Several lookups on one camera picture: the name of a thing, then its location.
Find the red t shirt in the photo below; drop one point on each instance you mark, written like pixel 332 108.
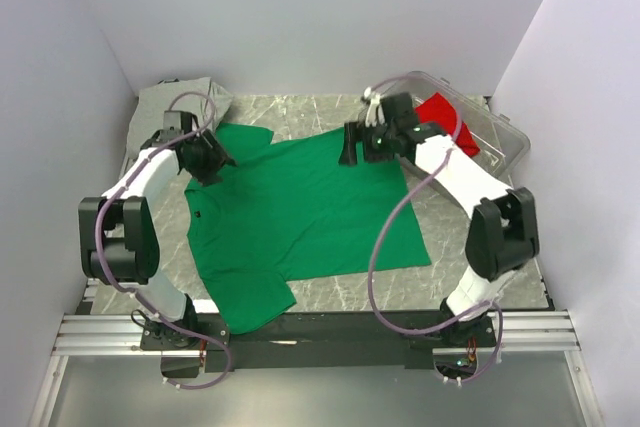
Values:
pixel 439 110

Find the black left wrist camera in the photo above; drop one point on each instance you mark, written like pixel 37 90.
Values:
pixel 180 122

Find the folded grey t shirt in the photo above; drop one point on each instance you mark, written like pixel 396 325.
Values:
pixel 154 101

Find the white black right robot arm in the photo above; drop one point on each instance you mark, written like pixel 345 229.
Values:
pixel 503 233

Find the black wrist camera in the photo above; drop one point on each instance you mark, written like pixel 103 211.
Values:
pixel 399 109
pixel 180 122

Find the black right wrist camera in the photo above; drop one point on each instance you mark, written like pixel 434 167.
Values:
pixel 399 109

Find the aluminium frame rail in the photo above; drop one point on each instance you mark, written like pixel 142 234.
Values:
pixel 116 335

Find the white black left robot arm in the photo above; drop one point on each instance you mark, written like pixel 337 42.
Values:
pixel 118 241

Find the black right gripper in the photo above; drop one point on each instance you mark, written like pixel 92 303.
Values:
pixel 352 135

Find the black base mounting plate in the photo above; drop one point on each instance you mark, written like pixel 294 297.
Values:
pixel 317 339

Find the green t shirt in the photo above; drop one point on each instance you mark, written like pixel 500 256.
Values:
pixel 287 212

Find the clear plastic bin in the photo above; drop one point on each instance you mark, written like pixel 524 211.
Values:
pixel 502 145

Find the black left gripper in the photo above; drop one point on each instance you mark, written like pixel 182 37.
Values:
pixel 218 158

